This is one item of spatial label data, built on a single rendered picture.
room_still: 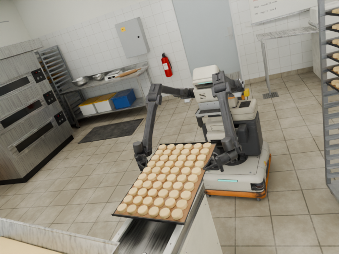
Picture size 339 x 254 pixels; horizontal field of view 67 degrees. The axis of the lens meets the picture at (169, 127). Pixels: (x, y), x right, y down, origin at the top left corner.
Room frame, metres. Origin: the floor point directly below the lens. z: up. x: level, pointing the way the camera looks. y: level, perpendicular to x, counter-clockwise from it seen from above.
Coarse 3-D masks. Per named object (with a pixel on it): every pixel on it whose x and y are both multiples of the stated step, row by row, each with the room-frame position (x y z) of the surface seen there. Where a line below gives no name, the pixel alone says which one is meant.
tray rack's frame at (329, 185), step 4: (332, 180) 1.63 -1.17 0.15; (336, 180) 1.62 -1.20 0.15; (328, 184) 1.60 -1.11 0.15; (332, 184) 1.59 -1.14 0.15; (336, 184) 1.57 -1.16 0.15; (332, 188) 1.55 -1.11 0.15; (336, 188) 1.53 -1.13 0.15; (332, 192) 1.52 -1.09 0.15; (336, 192) 1.50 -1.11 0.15; (336, 196) 1.46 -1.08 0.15; (336, 200) 1.45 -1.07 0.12
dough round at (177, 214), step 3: (174, 210) 0.91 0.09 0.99; (177, 210) 0.90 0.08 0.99; (180, 210) 0.90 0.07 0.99; (174, 213) 0.89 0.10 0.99; (177, 213) 0.88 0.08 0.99; (180, 213) 0.88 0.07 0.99; (174, 216) 0.87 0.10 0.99; (177, 216) 0.87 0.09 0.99; (180, 216) 0.87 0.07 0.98; (177, 219) 0.87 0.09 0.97
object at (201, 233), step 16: (208, 208) 1.13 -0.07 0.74; (144, 224) 1.05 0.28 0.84; (160, 224) 1.01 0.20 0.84; (176, 224) 0.98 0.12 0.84; (192, 224) 0.95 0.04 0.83; (208, 224) 1.08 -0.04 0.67; (128, 240) 0.97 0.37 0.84; (144, 240) 0.94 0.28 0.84; (160, 240) 0.91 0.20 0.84; (192, 240) 0.91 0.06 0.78; (208, 240) 1.03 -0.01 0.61
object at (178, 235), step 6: (204, 186) 1.17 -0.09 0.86; (198, 192) 1.09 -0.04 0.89; (198, 198) 1.08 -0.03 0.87; (198, 204) 1.07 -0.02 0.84; (192, 210) 1.00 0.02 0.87; (192, 216) 0.99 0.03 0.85; (186, 222) 0.93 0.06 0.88; (180, 228) 0.88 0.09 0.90; (186, 228) 0.92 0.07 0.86; (174, 234) 0.86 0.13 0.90; (180, 234) 0.87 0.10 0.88; (174, 240) 0.83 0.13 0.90; (180, 240) 0.86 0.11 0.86; (168, 246) 0.81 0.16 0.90; (174, 246) 0.81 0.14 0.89; (168, 252) 0.78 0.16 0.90; (174, 252) 0.80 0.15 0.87
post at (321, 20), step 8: (320, 8) 1.61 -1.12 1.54; (320, 24) 1.61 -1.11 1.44; (320, 32) 1.62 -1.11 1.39; (320, 40) 1.62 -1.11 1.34; (320, 48) 1.63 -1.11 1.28; (320, 56) 1.63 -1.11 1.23; (320, 64) 1.64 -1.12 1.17; (328, 120) 1.61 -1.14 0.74; (328, 144) 1.61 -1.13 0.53; (328, 152) 1.61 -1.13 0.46; (328, 160) 1.61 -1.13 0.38
